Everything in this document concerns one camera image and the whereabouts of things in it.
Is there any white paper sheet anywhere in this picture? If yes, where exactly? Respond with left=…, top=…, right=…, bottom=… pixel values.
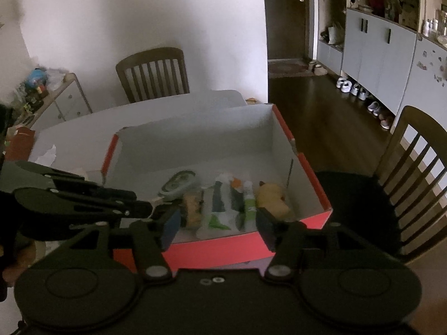
left=35, top=145, right=58, bottom=164

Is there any red paper bag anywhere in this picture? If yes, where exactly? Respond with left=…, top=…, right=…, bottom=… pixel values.
left=5, top=127, right=35, bottom=163

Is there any red shoe box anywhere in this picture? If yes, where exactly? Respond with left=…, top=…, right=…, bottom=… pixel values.
left=101, top=103, right=333, bottom=269

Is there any white wooden sideboard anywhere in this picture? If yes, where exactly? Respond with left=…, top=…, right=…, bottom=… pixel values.
left=26, top=73, right=93, bottom=130

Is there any door mat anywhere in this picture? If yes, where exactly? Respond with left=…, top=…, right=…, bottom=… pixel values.
left=268, top=59, right=315, bottom=78

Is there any row of shoes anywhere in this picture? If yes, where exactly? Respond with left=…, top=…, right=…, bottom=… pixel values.
left=336, top=77, right=393, bottom=130

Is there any brown door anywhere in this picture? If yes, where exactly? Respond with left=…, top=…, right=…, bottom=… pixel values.
left=263, top=0, right=311, bottom=60

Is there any yellow plush toy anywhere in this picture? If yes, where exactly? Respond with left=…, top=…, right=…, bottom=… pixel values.
left=255, top=181, right=292, bottom=221

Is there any white and wood wall cabinet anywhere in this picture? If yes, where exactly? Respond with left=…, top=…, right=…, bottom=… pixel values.
left=316, top=0, right=447, bottom=137

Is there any clear plastic bag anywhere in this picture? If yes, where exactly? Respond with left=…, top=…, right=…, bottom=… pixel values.
left=45, top=68, right=67, bottom=89

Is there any green white tube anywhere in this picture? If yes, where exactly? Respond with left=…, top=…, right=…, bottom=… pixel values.
left=242, top=181, right=257, bottom=233

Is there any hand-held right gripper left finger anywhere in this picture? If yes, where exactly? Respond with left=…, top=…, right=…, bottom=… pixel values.
left=68, top=207, right=182, bottom=282

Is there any white round case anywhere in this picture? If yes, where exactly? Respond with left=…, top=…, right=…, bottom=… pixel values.
left=159, top=170, right=199, bottom=201

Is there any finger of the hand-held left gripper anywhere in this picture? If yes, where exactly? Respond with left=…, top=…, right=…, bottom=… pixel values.
left=10, top=161, right=137, bottom=202
left=14, top=186, right=153, bottom=230

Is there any pair of slippers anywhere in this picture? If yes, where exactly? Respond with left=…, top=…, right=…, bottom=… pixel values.
left=307, top=61, right=329, bottom=75

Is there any blue globe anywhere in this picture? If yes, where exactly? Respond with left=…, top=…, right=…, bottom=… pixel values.
left=28, top=68, right=47, bottom=86

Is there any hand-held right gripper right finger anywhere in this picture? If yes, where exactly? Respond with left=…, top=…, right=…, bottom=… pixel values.
left=256, top=207, right=394, bottom=283

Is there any wooden slat-back chair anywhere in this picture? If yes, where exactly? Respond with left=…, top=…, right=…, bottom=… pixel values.
left=314, top=105, right=447, bottom=264
left=115, top=47, right=191, bottom=104

